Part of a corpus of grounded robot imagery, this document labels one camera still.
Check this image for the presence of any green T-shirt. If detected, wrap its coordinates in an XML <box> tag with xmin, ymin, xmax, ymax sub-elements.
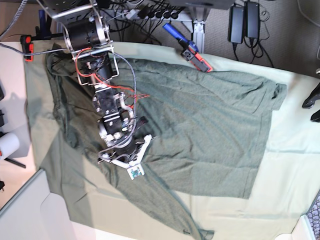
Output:
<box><xmin>43</xmin><ymin>52</ymin><xmax>287</xmax><ymax>240</ymax></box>

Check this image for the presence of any white paper roll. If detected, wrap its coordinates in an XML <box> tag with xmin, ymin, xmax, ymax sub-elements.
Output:
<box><xmin>0</xmin><ymin>132</ymin><xmax>20</xmax><ymax>161</ymax></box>

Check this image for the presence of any blue orange clamp left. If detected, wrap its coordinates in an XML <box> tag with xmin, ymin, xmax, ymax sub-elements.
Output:
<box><xmin>20</xmin><ymin>10</ymin><xmax>64</xmax><ymax>54</ymax></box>

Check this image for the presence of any black power adapter short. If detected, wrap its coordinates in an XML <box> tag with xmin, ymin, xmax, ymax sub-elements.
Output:
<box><xmin>244</xmin><ymin>1</ymin><xmax>260</xmax><ymax>39</ymax></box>

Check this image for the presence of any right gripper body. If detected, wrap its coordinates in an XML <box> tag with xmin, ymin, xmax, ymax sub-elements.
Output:
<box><xmin>97</xmin><ymin>130</ymin><xmax>143</xmax><ymax>164</ymax></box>

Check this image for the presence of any black rod on table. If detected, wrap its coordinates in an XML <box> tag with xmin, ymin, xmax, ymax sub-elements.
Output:
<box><xmin>4</xmin><ymin>158</ymin><xmax>26</xmax><ymax>169</ymax></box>

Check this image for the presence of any blue orange clamp centre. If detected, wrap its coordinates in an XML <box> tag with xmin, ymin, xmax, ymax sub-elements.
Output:
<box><xmin>163</xmin><ymin>23</ymin><xmax>213</xmax><ymax>73</ymax></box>

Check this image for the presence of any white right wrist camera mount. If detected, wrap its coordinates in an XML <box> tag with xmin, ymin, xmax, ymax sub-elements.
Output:
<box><xmin>98</xmin><ymin>134</ymin><xmax>153</xmax><ymax>180</ymax></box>

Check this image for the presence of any aluminium frame post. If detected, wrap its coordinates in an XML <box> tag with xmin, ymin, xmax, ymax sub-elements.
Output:
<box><xmin>189</xmin><ymin>6</ymin><xmax>209</xmax><ymax>53</ymax></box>

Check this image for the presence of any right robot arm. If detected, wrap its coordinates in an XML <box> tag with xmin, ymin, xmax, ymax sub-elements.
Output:
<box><xmin>38</xmin><ymin>0</ymin><xmax>151</xmax><ymax>169</ymax></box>

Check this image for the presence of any light green table cloth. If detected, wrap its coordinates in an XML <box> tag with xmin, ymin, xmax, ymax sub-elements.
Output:
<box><xmin>24</xmin><ymin>54</ymin><xmax>320</xmax><ymax>240</ymax></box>

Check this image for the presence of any blue orange clamp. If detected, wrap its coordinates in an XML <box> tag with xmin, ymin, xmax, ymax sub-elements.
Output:
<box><xmin>163</xmin><ymin>23</ymin><xmax>213</xmax><ymax>73</ymax></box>
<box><xmin>20</xmin><ymin>10</ymin><xmax>64</xmax><ymax>54</ymax></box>

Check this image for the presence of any black power adapter tall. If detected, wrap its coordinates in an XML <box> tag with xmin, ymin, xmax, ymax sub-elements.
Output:
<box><xmin>227</xmin><ymin>5</ymin><xmax>244</xmax><ymax>44</ymax></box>

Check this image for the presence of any patterned keyboard corner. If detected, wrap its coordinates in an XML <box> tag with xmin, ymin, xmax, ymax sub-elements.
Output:
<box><xmin>306</xmin><ymin>192</ymin><xmax>320</xmax><ymax>240</ymax></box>

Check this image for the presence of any white power strip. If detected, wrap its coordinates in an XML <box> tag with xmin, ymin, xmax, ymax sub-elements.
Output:
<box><xmin>124</xmin><ymin>8</ymin><xmax>188</xmax><ymax>21</ymax></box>

